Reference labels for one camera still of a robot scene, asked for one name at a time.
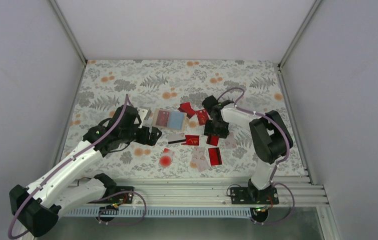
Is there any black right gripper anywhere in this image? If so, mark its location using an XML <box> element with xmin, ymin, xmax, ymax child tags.
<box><xmin>205</xmin><ymin>120</ymin><xmax>229</xmax><ymax>140</ymax></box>

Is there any red magnetic stripe card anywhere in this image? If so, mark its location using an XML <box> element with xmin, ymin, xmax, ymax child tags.
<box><xmin>206</xmin><ymin>135</ymin><xmax>219</xmax><ymax>147</ymax></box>

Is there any beige leather card holder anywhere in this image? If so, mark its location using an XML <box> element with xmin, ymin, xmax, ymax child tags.
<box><xmin>152</xmin><ymin>109</ymin><xmax>187</xmax><ymax>131</ymax></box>

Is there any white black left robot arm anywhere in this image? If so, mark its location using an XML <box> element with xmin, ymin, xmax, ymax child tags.
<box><xmin>8</xmin><ymin>105</ymin><xmax>162</xmax><ymax>240</ymax></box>

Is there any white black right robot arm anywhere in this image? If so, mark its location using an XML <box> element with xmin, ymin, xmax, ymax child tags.
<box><xmin>202</xmin><ymin>95</ymin><xmax>293</xmax><ymax>204</ymax></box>

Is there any red VIP card upper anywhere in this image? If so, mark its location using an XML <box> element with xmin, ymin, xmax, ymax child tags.
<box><xmin>195</xmin><ymin>109</ymin><xmax>209</xmax><ymax>126</ymax></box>

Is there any red vip card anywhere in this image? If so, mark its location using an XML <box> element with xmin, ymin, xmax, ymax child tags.
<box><xmin>182</xmin><ymin>134</ymin><xmax>200</xmax><ymax>146</ymax></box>
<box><xmin>195</xmin><ymin>109</ymin><xmax>209</xmax><ymax>126</ymax></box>

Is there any white floral card right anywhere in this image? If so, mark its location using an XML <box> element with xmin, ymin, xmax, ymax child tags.
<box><xmin>224</xmin><ymin>132</ymin><xmax>237</xmax><ymax>149</ymax></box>

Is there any white floral card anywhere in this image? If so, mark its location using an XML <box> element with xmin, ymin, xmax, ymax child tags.
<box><xmin>224</xmin><ymin>132</ymin><xmax>237</xmax><ymax>149</ymax></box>
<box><xmin>190</xmin><ymin>146</ymin><xmax>210</xmax><ymax>172</ymax></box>

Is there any red VIP card centre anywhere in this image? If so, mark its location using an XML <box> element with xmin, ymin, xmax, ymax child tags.
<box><xmin>182</xmin><ymin>134</ymin><xmax>200</xmax><ymax>146</ymax></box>

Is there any red stripe card lower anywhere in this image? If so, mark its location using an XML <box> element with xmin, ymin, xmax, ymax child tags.
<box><xmin>208</xmin><ymin>147</ymin><xmax>222</xmax><ymax>166</ymax></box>

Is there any white card black stripe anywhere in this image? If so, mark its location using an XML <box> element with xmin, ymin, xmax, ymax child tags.
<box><xmin>167</xmin><ymin>133</ymin><xmax>186</xmax><ymax>145</ymax></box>

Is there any white card red circle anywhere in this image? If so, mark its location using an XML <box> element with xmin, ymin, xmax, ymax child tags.
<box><xmin>159</xmin><ymin>148</ymin><xmax>175</xmax><ymax>168</ymax></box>

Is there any white floral card lower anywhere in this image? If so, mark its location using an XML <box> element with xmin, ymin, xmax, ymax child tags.
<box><xmin>190</xmin><ymin>146</ymin><xmax>210</xmax><ymax>172</ymax></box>

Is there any floral patterned table mat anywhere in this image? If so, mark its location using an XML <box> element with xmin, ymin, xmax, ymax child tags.
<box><xmin>62</xmin><ymin>59</ymin><xmax>292</xmax><ymax>179</ymax></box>

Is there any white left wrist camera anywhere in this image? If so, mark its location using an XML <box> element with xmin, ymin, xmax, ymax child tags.
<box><xmin>137</xmin><ymin>107</ymin><xmax>151</xmax><ymax>128</ymax></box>

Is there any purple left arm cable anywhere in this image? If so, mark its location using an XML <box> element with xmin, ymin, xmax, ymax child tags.
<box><xmin>8</xmin><ymin>94</ymin><xmax>147</xmax><ymax>240</ymax></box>

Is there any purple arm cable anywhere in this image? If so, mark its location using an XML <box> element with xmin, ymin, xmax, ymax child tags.
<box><xmin>217</xmin><ymin>87</ymin><xmax>295</xmax><ymax>227</ymax></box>
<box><xmin>8</xmin><ymin>94</ymin><xmax>147</xmax><ymax>240</ymax></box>

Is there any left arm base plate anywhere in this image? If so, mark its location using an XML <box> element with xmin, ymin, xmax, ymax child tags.
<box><xmin>91</xmin><ymin>186</ymin><xmax>134</xmax><ymax>205</ymax></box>

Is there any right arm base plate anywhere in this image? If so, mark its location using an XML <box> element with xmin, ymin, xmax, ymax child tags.
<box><xmin>229</xmin><ymin>186</ymin><xmax>279</xmax><ymax>205</ymax></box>

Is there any grey slotted cable duct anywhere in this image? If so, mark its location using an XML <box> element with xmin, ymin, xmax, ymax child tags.
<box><xmin>61</xmin><ymin>206</ymin><xmax>259</xmax><ymax>219</ymax></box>

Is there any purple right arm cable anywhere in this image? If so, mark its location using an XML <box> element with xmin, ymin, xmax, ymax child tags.
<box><xmin>217</xmin><ymin>87</ymin><xmax>295</xmax><ymax>227</ymax></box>

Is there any aluminium rail frame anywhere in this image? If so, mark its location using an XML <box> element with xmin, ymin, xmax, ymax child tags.
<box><xmin>31</xmin><ymin>180</ymin><xmax>329</xmax><ymax>208</ymax></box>

